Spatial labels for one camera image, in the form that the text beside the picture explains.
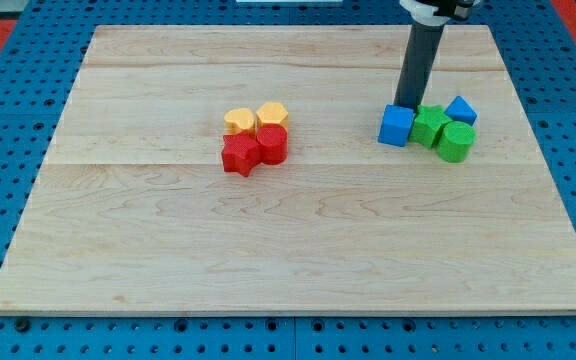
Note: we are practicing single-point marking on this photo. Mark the green cylinder block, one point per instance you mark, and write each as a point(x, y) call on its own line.
point(455, 142)

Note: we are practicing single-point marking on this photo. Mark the blue triangular prism block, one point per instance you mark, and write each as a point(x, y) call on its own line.
point(460, 110)

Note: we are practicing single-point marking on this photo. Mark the red cylinder block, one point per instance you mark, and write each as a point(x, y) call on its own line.
point(273, 141)

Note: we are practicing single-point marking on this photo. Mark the light wooden board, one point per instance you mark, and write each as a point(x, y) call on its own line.
point(132, 213)

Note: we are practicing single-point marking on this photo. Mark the red star block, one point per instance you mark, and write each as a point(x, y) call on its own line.
point(240, 153)

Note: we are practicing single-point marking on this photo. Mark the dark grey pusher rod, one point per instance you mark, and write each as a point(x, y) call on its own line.
point(417, 65)

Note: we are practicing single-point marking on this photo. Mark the yellow hexagon block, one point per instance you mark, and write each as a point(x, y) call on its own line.
point(273, 113)

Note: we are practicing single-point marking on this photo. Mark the blue cube block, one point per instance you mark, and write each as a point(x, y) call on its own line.
point(396, 125)

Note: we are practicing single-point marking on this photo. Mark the yellow heart block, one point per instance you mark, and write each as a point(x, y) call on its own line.
point(240, 120)

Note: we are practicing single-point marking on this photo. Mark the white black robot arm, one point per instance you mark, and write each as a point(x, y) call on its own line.
point(438, 12)

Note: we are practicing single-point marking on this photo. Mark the green star block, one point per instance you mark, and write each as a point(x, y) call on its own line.
point(428, 125)

